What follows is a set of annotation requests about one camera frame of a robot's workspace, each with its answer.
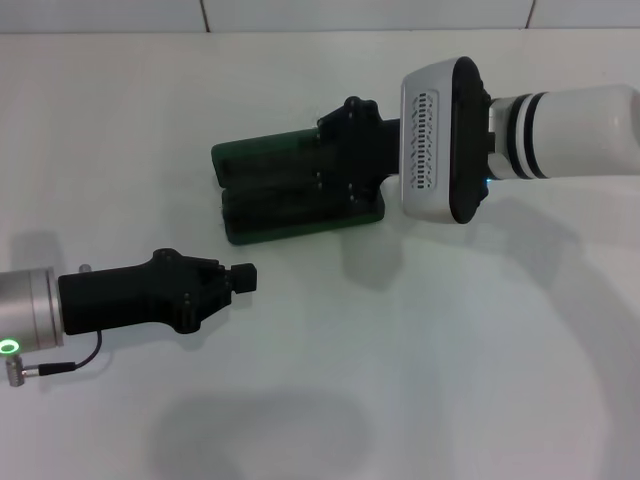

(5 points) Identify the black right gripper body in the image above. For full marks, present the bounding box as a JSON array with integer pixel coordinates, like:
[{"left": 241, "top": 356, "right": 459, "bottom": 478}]
[{"left": 329, "top": 97, "right": 401, "bottom": 207}]

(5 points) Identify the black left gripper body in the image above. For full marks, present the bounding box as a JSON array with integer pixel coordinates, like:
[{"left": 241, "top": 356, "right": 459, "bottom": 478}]
[{"left": 58, "top": 248, "right": 201, "bottom": 335}]

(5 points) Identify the green glasses case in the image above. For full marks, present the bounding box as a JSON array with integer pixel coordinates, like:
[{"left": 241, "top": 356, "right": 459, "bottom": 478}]
[{"left": 210, "top": 127, "right": 386, "bottom": 247}]

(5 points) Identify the left arm cable with plug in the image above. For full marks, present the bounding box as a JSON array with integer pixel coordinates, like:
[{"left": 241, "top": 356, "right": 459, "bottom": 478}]
[{"left": 4, "top": 329, "right": 104, "bottom": 387}]

